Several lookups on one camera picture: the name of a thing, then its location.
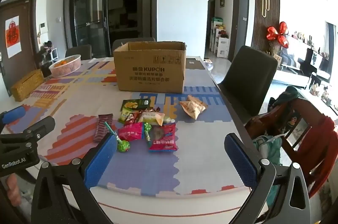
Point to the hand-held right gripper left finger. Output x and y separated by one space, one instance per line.
101 158

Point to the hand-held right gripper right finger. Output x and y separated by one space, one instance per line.
240 160

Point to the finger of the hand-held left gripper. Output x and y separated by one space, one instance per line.
42 126
13 113

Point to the green lollipop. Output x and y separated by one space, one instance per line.
123 146
147 128

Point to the brown cardboard box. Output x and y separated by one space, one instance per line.
150 73

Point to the person's left hand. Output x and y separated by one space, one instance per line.
13 189

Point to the brown chocolate bar packet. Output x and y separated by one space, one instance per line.
101 128

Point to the teal clothing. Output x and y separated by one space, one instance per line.
268 150

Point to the yellow woven tissue box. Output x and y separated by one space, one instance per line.
26 85

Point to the pink snack packet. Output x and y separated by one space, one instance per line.
130 132

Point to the light green snack packet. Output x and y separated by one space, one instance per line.
123 116

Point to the white basket of oranges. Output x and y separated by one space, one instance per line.
66 69

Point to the dark green snack packet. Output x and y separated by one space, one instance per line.
137 104

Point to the beige snack packet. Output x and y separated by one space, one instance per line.
153 118

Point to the wooden high chair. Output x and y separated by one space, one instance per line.
290 118

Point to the large red snack packet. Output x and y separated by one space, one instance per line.
165 140

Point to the pile of mandarin oranges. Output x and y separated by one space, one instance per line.
61 63

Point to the black and white plush toy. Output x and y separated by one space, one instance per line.
46 50

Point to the beige crumpled snack bag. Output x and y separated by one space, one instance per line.
192 107

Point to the brown entrance door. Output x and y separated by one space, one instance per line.
26 41

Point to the red and white door poster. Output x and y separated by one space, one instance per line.
13 36

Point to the red cloth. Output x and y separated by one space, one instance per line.
322 150

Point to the white shelf unit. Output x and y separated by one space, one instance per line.
221 44

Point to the black framed glass sliding door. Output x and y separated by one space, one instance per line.
89 15

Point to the white low cabinet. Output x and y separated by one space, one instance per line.
298 44

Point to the red foil balloon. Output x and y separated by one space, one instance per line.
277 35

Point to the grey interior door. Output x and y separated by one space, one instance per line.
241 28

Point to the white wall intercom panel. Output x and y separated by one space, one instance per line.
43 28

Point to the dark slatted wall panel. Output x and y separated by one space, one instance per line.
257 28

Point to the gold wall ornament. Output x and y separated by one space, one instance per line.
266 4

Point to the small framed wall picture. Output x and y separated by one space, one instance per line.
222 2

